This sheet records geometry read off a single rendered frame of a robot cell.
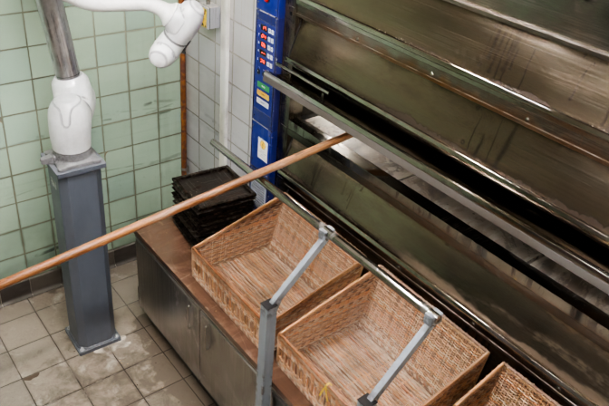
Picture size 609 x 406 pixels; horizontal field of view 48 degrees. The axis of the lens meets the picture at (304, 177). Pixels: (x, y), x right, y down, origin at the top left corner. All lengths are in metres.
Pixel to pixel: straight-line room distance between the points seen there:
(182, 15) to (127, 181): 1.34
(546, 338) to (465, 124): 0.70
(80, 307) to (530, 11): 2.32
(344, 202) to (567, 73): 1.12
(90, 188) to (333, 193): 1.02
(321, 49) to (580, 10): 1.08
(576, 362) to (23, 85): 2.50
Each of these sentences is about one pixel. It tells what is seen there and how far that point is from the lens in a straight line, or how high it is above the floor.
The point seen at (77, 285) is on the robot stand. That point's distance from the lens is 3.27.
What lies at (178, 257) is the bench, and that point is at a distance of 3.08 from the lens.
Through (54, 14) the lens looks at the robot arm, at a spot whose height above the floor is 1.56.
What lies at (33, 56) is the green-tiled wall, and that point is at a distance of 3.31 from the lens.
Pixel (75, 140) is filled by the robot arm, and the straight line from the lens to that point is 2.88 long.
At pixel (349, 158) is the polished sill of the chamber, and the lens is 2.67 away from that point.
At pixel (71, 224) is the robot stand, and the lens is 3.06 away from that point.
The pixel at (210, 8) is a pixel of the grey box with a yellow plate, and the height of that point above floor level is 1.51.
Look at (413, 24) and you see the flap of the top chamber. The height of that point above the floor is 1.79.
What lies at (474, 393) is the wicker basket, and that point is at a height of 0.81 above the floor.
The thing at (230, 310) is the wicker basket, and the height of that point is 0.62.
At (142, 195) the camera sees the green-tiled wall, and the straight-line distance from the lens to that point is 3.86.
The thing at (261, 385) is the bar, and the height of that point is 0.59.
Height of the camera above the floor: 2.46
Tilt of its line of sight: 31 degrees down
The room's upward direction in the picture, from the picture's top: 5 degrees clockwise
